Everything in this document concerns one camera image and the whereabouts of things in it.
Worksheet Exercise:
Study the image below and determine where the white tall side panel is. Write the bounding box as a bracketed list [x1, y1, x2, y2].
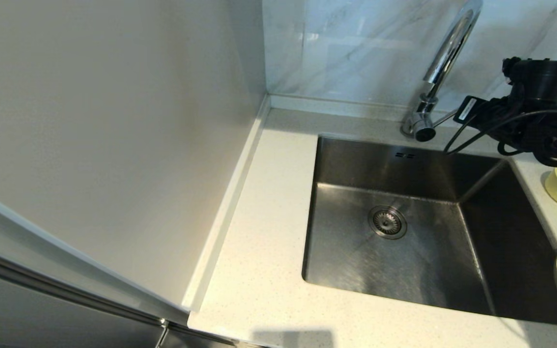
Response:
[0, 0, 270, 312]

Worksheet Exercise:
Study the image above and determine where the stainless steel sink basin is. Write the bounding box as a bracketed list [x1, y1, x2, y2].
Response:
[302, 135, 557, 325]

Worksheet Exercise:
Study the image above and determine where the metal appliance handle bar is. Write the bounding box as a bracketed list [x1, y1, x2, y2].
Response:
[0, 241, 170, 348]

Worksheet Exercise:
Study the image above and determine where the round metal drain strainer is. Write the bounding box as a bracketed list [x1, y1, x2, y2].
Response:
[368, 206, 408, 240]

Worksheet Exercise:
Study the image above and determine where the chrome faucet lever handle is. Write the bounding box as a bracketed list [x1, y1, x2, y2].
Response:
[432, 109, 458, 128]

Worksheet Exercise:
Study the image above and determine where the chrome gooseneck kitchen faucet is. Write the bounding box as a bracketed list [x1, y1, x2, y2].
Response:
[401, 0, 483, 142]

